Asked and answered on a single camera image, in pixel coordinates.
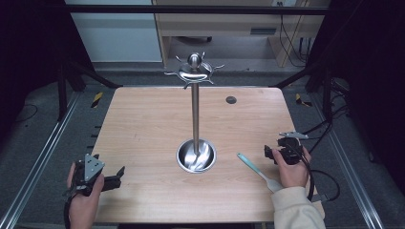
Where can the yellow black striped tape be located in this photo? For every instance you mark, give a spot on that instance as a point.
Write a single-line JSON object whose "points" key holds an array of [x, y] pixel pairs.
{"points": [[299, 99], [97, 99]]}

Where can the black metal frame leg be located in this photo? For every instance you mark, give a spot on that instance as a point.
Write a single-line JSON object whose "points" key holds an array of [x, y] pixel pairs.
{"points": [[327, 92], [62, 92]]}

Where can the stainless steel utensil stand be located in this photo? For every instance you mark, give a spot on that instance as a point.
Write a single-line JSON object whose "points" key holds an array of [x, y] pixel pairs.
{"points": [[195, 111]]}

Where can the person's left hand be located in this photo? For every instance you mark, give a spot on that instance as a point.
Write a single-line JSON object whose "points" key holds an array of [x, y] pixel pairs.
{"points": [[83, 202]]}

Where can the person's right hand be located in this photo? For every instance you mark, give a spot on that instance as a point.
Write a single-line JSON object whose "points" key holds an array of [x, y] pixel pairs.
{"points": [[294, 175]]}

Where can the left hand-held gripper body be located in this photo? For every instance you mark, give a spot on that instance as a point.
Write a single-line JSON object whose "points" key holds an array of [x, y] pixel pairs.
{"points": [[92, 167]]}

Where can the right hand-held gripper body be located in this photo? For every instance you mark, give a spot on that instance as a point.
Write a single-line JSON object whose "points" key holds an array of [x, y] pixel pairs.
{"points": [[291, 152]]}

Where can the white cabinet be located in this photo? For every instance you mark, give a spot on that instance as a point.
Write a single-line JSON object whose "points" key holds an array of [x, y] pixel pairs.
{"points": [[117, 38]]}

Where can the dark round table grommet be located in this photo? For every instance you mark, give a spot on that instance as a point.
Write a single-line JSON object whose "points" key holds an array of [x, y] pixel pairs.
{"points": [[231, 99]]}

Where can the black horizontal frame bar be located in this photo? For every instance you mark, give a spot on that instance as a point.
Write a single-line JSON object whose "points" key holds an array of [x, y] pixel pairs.
{"points": [[191, 9]]}

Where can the aluminium floor rail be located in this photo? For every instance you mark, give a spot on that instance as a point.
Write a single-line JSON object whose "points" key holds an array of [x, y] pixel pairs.
{"points": [[350, 165], [38, 159]]}

